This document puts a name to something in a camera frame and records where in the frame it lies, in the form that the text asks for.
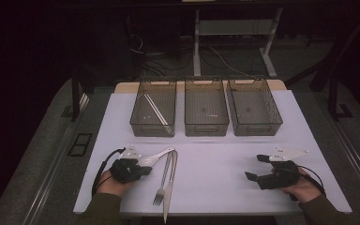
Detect person's left hand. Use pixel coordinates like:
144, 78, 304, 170
97, 169, 136, 199

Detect white chopstick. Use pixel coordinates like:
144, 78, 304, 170
142, 93, 167, 126
144, 93, 170, 125

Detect white floor cable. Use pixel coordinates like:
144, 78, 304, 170
209, 46, 252, 78

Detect metal floor rail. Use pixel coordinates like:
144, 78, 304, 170
331, 118, 360, 203
22, 93, 90, 225

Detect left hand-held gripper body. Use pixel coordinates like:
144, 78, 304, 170
110, 144, 143, 185

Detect person's right hand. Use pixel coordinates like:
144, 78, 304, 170
279, 167, 323, 204

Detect white ceramic spoon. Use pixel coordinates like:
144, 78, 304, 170
137, 146, 176, 169

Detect stainless steel knife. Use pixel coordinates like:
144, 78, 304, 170
162, 150, 178, 224

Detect black metal stand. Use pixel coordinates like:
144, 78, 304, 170
327, 73, 354, 122

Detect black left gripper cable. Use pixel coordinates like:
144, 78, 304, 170
91, 147, 127, 197

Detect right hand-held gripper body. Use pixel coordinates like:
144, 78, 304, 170
256, 146, 311, 191

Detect black floor cables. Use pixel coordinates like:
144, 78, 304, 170
127, 32, 195, 78

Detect stainless steel fork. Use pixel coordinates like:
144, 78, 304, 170
152, 150, 173, 206

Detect white metal desk frame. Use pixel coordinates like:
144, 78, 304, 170
192, 7, 284, 79

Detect smoky transparent plastic bin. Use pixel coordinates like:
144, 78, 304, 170
184, 78, 231, 138
227, 77, 284, 137
129, 80, 177, 138

